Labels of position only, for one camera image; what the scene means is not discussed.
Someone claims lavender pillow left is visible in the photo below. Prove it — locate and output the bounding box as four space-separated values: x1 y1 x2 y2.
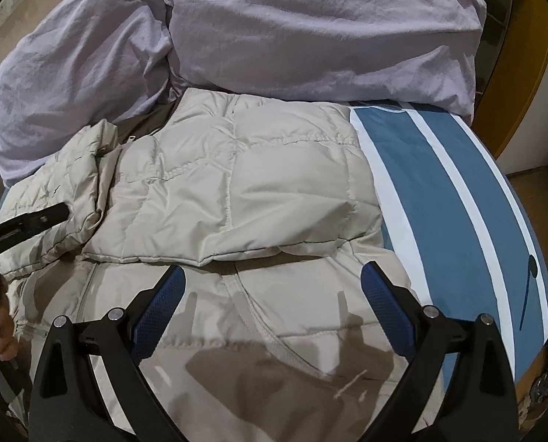
0 0 174 187

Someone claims beige wall switch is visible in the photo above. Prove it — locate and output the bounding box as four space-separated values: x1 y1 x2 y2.
0 0 28 33

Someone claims beige puffer jacket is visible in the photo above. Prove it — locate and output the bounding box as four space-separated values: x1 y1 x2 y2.
0 87 422 442

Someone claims large lavender pillow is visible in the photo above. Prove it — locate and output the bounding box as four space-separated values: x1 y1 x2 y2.
160 0 487 126

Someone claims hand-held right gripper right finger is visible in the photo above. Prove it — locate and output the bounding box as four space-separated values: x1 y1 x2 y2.
360 260 519 442

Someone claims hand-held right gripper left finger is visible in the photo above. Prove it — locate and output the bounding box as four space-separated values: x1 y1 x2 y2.
29 264 187 442

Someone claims wooden door frame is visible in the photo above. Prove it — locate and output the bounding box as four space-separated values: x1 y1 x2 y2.
471 9 548 161

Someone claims blue white striped bedsheet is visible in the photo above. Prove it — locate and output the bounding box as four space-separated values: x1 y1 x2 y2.
348 100 548 427

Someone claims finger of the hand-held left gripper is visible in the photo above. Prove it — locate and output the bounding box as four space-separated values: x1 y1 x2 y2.
0 202 70 264

